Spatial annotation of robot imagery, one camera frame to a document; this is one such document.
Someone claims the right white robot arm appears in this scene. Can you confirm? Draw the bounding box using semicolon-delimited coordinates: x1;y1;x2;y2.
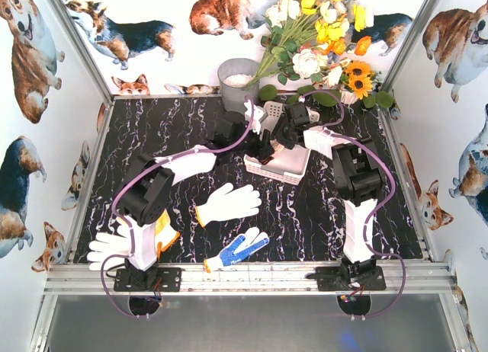
271;102;386;264

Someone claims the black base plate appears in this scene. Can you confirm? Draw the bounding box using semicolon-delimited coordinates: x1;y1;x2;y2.
114;266;182;293
305;258;387;292

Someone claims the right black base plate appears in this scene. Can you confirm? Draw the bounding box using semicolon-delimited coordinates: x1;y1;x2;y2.
305;258;387;292

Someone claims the orange palm white glove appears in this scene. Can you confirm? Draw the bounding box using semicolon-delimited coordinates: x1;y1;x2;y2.
155;210;180;260

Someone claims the artificial flower bouquet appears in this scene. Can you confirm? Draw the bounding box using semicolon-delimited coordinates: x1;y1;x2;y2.
250;0;374;86

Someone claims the blue dotted white glove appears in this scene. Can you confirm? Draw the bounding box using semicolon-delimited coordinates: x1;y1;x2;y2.
204;227;270;273

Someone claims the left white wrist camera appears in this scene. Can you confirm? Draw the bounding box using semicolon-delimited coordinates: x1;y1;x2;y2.
244;101;268;133

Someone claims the front aluminium rail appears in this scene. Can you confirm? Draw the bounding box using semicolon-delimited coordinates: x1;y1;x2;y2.
43;259;454;296

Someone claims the small sunflower pot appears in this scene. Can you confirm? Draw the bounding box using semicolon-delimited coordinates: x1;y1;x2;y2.
338;59;382;105

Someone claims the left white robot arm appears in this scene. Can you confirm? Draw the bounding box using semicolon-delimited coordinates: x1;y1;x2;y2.
112;107;274;273

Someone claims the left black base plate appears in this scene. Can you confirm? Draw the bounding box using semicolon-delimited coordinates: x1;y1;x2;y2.
114;266;182;293

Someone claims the white perforated storage basket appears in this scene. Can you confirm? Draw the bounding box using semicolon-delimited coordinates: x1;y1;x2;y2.
244;101;310;185

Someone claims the grey metal bucket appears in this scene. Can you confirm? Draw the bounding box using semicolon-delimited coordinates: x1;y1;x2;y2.
217;58;259;114

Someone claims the plain white knit glove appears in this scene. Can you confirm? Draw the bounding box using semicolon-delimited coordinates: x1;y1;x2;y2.
195;183;262;227

